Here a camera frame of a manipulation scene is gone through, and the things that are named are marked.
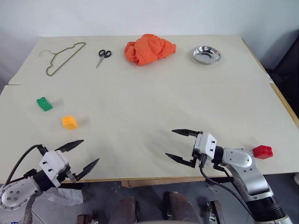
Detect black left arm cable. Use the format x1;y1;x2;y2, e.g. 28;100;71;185
4;144;47;187

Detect small dark brown block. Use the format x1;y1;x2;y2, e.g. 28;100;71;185
77;213;94;224

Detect black-handled scissors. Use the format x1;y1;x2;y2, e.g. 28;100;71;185
95;49;112;69

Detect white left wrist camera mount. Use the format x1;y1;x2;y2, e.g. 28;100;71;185
38;150;70;188

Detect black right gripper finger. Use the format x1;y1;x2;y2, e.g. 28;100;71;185
171;128;199;139
164;152;196;168

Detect shiny steel bowl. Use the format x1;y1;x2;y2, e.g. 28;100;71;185
192;45;221;65

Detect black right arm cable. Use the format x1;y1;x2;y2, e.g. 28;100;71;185
199;160;256;219

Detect crumpled white plastic sheet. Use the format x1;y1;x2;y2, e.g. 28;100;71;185
37;186;84;206

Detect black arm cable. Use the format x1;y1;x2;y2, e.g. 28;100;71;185
199;160;256;219
4;144;47;187

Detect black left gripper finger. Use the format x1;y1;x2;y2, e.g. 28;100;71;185
54;140;85;154
74;158;100;182

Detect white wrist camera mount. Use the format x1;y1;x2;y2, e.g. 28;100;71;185
38;150;70;188
193;133;218;164

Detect red toy brick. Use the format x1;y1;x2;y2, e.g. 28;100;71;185
253;145;274;161

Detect dark brown rounded shape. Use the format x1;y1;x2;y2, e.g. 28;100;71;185
107;196;137;224
163;191;200;224

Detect olive wire clothes hanger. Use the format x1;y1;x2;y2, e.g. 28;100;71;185
39;42;87;77

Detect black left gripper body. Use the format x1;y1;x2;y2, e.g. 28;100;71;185
58;164;79;185

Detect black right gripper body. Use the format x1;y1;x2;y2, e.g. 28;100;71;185
192;130;207;169

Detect yellow toy brick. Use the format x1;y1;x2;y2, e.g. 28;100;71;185
61;115;78;131

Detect crumpled orange cloth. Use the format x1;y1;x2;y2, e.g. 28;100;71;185
123;34;178;67

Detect green toy brick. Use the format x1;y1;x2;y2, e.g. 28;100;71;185
36;96;54;112

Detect small dark metal bracket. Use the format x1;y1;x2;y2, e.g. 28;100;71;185
205;200;223;223

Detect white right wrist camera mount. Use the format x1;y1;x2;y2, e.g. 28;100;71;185
193;133;218;164

